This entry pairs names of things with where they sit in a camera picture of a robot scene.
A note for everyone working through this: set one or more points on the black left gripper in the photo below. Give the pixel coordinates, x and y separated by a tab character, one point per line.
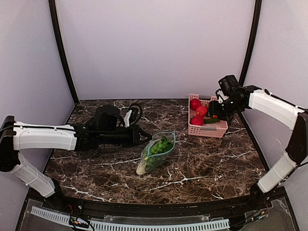
136	134

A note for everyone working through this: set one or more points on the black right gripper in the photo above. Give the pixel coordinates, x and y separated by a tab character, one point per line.
214	110

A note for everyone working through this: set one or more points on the green cucumber toy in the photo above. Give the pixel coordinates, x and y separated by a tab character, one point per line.
211	120

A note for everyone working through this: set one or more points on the green grapes toy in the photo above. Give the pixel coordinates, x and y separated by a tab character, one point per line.
155	149

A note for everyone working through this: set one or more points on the clear zip top bag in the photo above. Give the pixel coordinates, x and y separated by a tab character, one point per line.
154	161

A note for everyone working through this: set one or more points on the green leafy lettuce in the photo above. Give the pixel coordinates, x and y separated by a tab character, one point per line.
165	144

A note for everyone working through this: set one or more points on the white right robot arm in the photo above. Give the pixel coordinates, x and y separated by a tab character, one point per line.
232	97

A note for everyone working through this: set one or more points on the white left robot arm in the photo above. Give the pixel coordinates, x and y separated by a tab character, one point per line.
107	126

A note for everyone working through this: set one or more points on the red apple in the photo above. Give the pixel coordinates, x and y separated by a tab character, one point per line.
201	111

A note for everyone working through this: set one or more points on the red strawberry toy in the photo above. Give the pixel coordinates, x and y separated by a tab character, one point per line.
198	120

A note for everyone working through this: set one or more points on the red pepper toy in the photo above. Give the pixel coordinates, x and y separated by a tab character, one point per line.
195	103

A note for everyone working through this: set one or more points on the pink plastic basket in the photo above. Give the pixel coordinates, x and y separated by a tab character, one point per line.
214	130

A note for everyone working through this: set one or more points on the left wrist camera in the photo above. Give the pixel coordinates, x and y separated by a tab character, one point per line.
133	115

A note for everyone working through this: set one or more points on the black front frame rail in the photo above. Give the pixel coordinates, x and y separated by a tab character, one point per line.
229	208

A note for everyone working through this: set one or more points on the grey slotted cable duct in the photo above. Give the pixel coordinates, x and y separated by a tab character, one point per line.
117	223

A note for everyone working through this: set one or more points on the black right frame post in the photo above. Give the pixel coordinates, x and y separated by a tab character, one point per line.
251	41

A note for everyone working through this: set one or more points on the black frame post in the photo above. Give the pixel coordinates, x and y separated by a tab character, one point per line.
61	50
251	41

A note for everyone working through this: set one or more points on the black left frame post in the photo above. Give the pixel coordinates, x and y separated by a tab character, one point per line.
61	50

